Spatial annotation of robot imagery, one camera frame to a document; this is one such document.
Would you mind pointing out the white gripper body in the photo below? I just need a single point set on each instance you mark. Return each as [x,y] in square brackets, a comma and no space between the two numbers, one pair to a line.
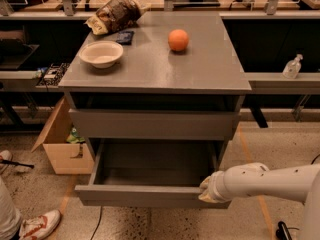
[218,185]

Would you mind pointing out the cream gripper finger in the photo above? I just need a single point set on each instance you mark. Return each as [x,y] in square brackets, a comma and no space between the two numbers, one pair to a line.
[205,183]
[209,197]

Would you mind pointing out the grey drawer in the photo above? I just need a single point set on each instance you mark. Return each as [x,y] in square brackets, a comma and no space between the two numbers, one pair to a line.
[154,124]
[151,173]

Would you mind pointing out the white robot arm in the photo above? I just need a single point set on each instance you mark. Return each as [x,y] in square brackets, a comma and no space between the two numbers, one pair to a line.
[301,184]

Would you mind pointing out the grey drawer cabinet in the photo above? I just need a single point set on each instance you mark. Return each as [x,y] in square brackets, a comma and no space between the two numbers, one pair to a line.
[206,77]

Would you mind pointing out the grey top drawer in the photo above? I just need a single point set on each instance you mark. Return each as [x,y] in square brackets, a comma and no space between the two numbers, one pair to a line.
[154,124]

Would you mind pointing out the black device on floor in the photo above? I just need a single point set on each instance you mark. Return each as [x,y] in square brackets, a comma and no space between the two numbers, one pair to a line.
[282,232]

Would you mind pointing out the grey bench shelf right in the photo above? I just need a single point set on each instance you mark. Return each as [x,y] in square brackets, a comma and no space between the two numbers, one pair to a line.
[277,84]

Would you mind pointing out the grey bench shelf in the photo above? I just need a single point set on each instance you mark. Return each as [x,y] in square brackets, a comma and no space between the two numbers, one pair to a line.
[23,81]
[277,84]

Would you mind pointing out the clear sanitizer bottle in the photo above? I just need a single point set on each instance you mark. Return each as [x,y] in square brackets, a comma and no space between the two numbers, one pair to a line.
[293,67]

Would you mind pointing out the green packet in box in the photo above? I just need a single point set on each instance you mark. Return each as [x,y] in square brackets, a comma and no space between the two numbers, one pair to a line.
[74,137]

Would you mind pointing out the cardboard box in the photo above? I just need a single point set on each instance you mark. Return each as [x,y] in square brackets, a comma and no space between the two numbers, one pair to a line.
[65,157]

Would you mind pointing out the orange fruit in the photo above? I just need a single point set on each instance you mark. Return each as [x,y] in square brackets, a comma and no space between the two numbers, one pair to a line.
[178,40]

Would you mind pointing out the white bowl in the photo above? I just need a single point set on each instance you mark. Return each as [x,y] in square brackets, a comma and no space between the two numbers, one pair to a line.
[101,54]

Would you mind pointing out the dark blue snack packet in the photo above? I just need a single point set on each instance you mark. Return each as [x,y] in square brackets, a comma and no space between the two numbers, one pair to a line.
[125,37]

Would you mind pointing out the white red sneaker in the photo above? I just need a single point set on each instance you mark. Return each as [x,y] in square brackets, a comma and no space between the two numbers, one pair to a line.
[40,227]

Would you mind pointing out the patterned box on shelf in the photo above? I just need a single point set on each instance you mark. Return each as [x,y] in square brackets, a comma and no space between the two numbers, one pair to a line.
[53,74]

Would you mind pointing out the black stick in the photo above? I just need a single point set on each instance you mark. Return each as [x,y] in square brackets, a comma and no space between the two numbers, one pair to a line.
[8,162]

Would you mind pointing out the brown chip bag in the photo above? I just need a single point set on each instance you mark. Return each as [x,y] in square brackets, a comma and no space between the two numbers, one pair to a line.
[116,15]

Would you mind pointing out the white trouser leg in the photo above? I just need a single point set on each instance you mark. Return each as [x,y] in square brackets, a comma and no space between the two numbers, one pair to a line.
[10,216]

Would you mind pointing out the grey bench shelf left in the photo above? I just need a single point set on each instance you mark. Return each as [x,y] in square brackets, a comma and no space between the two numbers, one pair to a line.
[23,81]

